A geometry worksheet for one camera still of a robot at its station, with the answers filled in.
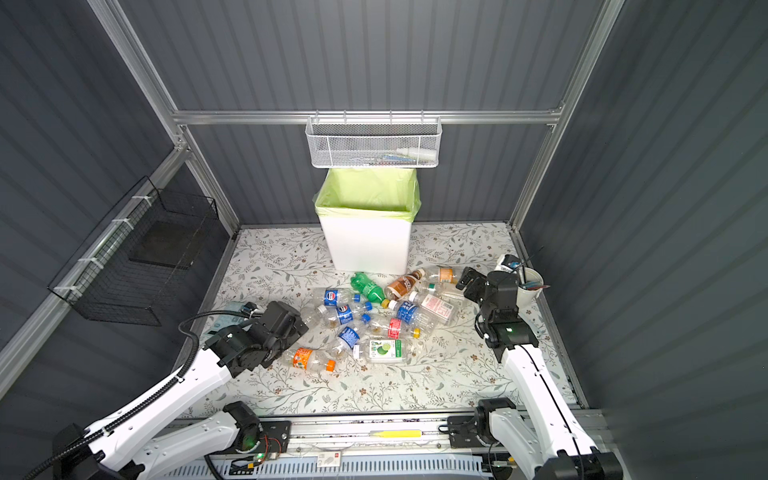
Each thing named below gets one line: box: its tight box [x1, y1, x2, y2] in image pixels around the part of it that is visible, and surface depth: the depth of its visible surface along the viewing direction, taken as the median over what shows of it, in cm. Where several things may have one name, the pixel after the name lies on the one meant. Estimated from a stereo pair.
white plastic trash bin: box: [318, 215, 412, 275], surface depth 93 cm
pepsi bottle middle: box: [317, 304, 369, 326], surface depth 93 cm
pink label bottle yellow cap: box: [369, 318, 421, 340], surface depth 92 cm
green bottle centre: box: [350, 272, 390, 309], surface depth 98 cm
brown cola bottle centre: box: [384, 268, 426, 302], surface depth 99 cm
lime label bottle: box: [353, 339, 405, 363], surface depth 86 cm
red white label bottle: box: [409, 291, 457, 325], surface depth 95 cm
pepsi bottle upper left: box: [317, 289, 361, 307], surface depth 96 cm
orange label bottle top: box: [429, 267, 459, 284], surface depth 101 cm
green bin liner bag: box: [313, 168, 422, 223], surface depth 99 cm
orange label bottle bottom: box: [282, 347, 337, 372], surface depth 84 cm
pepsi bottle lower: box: [334, 326, 361, 355], surface depth 87 cm
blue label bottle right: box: [388, 300, 437, 329], surface depth 92 cm
